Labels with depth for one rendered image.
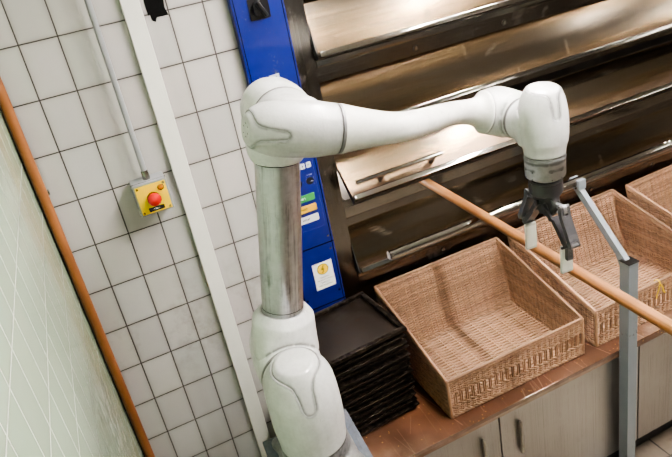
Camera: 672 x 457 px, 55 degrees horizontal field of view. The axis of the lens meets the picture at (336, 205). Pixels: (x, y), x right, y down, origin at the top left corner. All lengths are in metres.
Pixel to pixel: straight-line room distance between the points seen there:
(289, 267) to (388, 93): 0.91
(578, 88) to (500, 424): 1.28
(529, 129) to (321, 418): 0.75
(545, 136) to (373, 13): 0.90
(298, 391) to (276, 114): 0.58
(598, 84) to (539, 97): 1.33
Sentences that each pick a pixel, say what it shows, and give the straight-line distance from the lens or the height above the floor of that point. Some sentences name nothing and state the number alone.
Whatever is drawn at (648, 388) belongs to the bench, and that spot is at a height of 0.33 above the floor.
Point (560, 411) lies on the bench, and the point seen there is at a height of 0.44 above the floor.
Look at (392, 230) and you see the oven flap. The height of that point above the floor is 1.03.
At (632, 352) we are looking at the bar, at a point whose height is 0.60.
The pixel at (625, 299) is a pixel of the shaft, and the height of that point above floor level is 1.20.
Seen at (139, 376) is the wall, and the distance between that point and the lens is 2.31.
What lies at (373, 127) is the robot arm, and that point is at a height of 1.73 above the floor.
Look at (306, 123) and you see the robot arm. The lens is 1.20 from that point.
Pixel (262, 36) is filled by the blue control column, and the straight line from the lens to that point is 1.98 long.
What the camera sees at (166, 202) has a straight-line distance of 1.97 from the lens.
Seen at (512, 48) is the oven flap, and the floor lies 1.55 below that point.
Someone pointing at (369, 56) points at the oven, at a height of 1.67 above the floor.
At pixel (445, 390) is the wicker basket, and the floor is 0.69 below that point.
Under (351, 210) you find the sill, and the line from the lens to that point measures 2.26.
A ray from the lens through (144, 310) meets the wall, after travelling 2.18.
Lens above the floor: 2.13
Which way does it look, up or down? 25 degrees down
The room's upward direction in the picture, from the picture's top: 11 degrees counter-clockwise
